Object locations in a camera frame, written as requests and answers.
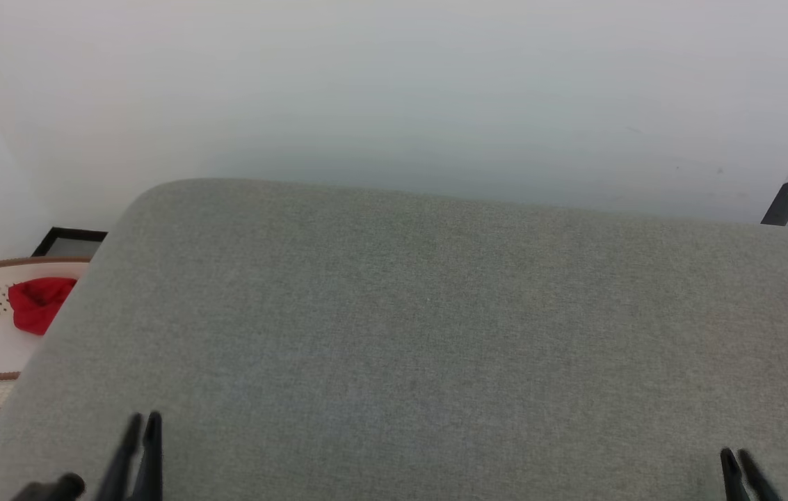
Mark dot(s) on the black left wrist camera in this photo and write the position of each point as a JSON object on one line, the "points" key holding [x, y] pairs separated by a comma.
{"points": [[60, 488]]}

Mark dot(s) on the black metal pole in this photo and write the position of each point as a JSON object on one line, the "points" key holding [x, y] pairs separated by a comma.
{"points": [[783, 203]]}

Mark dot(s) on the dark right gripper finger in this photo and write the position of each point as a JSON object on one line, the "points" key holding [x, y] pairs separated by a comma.
{"points": [[759, 486], [733, 480]]}

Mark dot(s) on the red cloth in basket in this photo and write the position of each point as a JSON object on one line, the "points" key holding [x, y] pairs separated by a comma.
{"points": [[39, 303]]}

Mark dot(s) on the black rectangular frame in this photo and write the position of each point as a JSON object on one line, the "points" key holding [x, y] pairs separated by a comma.
{"points": [[70, 233]]}

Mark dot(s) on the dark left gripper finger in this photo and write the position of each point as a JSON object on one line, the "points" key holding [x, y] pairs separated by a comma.
{"points": [[119, 466], [150, 466]]}

